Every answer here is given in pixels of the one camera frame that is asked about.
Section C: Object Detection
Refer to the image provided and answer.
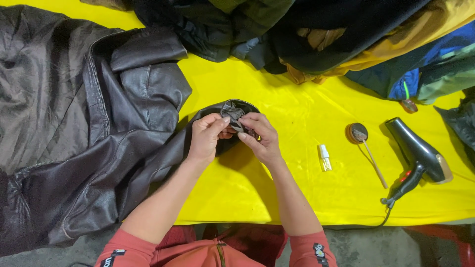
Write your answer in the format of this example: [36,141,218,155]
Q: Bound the person's right hand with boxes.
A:
[237,112,280,166]

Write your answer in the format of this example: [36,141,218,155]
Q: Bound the person's left hand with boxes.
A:
[187,113,237,163]

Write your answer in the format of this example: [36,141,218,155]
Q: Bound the dark brown leather jacket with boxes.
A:
[0,5,261,257]

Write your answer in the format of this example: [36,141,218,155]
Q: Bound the yellow table cover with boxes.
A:
[0,0,475,227]

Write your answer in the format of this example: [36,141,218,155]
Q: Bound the small clear spray bottle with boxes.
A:
[318,144,333,172]

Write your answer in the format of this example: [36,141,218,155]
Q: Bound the person's red clothing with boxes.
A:
[95,225,338,267]

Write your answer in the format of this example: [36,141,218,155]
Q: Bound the heap of dark jackets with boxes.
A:
[80,0,475,105]

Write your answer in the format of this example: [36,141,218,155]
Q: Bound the small round brown tin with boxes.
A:
[400,99,419,114]

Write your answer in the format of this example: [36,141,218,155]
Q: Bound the black hair dryer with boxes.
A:
[381,117,453,209]

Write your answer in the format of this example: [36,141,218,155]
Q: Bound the red stool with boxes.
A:
[404,224,475,267]

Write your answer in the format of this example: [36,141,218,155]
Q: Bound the round brush with wooden handle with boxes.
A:
[345,123,389,189]

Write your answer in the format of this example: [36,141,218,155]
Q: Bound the black power cable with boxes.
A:
[325,206,393,231]

